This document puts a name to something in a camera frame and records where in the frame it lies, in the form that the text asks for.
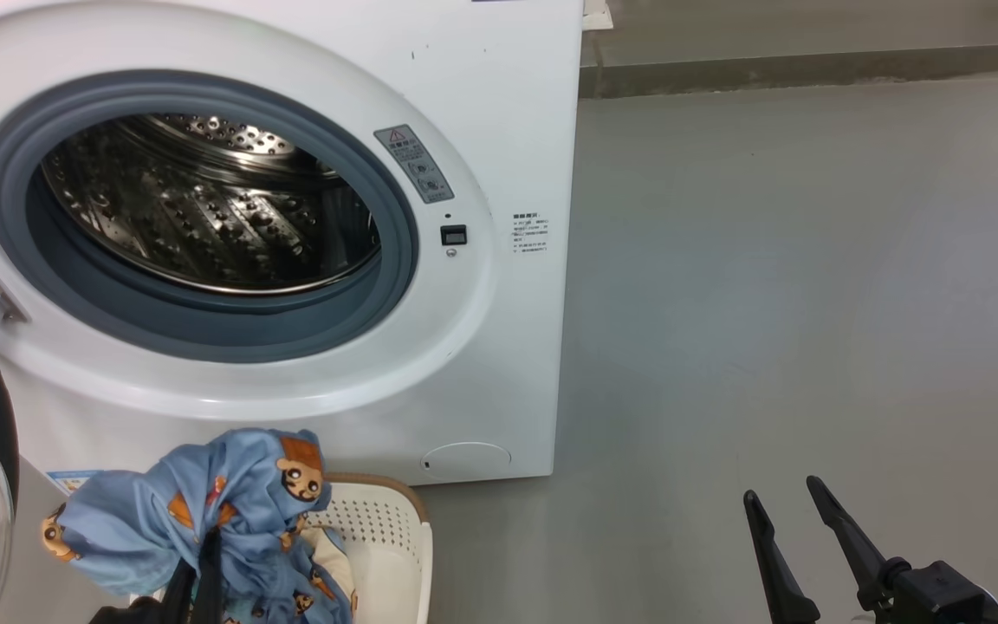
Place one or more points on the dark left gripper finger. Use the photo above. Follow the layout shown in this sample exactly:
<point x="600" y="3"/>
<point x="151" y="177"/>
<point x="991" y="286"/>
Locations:
<point x="180" y="598"/>
<point x="211" y="581"/>

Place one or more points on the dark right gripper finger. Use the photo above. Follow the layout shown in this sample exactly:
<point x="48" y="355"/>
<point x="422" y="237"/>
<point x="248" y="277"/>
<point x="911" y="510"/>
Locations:
<point x="780" y="581"/>
<point x="858" y="546"/>

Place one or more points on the blue bear print garment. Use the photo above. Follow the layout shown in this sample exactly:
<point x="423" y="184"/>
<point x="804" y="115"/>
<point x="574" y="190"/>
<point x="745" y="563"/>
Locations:
<point x="161" y="520"/>

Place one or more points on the cream perforated laundry basket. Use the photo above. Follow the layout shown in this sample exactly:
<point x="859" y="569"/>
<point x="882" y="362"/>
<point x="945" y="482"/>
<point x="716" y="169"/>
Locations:
<point x="386" y="563"/>

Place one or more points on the grey rubber door gasket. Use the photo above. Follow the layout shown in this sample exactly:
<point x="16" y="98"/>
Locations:
<point x="204" y="325"/>

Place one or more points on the steel washing machine drum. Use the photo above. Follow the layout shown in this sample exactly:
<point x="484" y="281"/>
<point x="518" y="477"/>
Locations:
<point x="204" y="217"/>

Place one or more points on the white washing machine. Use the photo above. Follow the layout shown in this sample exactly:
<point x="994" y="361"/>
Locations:
<point x="499" y="347"/>

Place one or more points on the black door lock socket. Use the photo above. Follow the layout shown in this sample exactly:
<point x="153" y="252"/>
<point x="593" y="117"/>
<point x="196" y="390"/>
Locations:
<point x="453" y="235"/>

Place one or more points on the blue energy label sticker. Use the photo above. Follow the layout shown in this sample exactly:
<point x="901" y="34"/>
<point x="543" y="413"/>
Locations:
<point x="74" y="481"/>

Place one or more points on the round filter cover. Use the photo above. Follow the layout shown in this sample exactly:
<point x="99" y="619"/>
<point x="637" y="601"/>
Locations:
<point x="464" y="461"/>

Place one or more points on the small printed text sticker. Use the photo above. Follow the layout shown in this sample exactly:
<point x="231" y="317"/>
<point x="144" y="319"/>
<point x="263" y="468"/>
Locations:
<point x="530" y="234"/>

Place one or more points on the grey warning sticker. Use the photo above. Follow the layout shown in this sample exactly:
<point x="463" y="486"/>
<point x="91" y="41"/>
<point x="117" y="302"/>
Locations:
<point x="414" y="165"/>

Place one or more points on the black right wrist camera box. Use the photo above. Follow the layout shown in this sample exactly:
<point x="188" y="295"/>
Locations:
<point x="941" y="598"/>

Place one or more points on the small white wall fitting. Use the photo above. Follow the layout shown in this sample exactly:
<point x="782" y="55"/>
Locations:
<point x="596" y="16"/>

